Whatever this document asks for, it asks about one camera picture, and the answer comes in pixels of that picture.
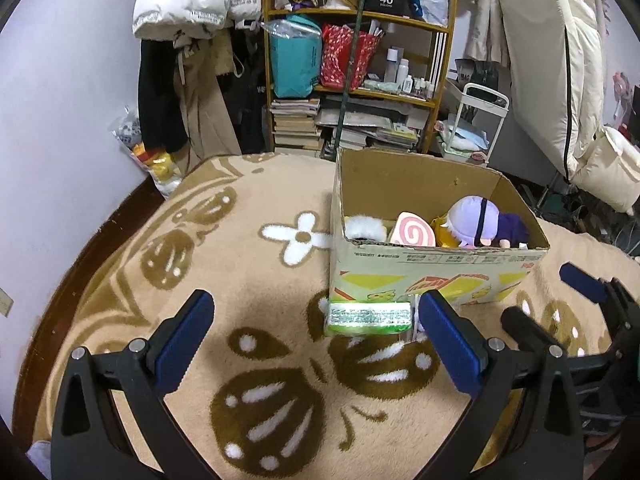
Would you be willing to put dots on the white trolley cart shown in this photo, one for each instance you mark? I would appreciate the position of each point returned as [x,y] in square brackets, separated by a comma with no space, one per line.
[492,120]

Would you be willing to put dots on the dark hanging jacket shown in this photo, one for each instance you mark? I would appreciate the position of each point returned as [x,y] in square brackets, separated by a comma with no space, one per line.
[250,95]

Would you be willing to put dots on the pink swirl plush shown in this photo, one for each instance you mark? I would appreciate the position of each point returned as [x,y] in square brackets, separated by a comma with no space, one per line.
[412,232]

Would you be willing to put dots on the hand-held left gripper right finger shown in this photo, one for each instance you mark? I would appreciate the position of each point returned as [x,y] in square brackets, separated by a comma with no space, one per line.
[447,340]

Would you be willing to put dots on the stack of brown books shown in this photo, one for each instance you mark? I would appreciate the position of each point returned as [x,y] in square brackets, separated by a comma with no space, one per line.
[295,125]

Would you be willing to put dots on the red gift bag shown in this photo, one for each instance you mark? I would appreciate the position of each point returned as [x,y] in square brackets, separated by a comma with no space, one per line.
[340,60]

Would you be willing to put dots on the row of white cosmetic bottles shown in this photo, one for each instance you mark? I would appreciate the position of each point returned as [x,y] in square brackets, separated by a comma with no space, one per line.
[405,75]

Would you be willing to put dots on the white fluffy plush toy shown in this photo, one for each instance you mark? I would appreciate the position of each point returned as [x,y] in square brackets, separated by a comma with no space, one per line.
[365,227]

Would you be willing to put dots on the black hanging coat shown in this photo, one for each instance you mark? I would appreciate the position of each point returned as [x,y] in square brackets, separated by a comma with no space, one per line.
[157,100]

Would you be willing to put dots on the pile of books and papers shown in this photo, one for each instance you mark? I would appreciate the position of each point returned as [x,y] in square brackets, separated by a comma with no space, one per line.
[370,125]

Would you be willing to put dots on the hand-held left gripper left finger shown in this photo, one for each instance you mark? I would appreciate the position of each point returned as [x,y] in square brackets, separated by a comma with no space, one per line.
[182,340]

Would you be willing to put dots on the wooden shelf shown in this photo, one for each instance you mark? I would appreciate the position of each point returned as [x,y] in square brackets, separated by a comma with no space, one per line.
[445,35]

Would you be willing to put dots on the blue and white cloth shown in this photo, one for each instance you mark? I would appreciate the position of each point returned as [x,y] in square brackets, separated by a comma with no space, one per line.
[465,135]

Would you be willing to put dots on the yellow plush pouch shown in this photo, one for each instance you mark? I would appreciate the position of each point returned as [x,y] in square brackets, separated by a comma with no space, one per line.
[442,231]

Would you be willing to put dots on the purple plush doll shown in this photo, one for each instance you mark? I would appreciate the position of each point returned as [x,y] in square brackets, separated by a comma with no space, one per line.
[465,220]

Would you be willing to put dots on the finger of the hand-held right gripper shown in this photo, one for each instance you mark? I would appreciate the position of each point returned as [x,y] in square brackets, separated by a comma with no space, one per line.
[582,281]
[525,327]

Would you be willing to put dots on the cardboard box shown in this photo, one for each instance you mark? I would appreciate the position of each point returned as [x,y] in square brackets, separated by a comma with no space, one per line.
[380,270]

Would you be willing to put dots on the patterned plastic bag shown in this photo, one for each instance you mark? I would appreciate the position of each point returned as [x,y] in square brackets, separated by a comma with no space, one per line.
[127,127]

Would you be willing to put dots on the beige hanging coat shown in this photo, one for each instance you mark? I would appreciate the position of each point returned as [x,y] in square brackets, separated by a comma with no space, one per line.
[205,105]

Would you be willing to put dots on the green tissue pack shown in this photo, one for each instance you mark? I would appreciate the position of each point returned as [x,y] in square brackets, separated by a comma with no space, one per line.
[370,316]

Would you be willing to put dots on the folded cream mattress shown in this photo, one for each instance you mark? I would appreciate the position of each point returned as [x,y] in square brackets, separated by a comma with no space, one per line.
[545,60]

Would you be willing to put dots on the teal bag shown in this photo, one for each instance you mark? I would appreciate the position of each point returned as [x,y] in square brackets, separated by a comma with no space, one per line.
[295,60]

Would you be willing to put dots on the green pole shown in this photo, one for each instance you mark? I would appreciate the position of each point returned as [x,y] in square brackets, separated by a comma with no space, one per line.
[350,70]

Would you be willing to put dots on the dark bag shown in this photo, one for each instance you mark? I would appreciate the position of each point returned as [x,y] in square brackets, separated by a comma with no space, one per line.
[480,72]

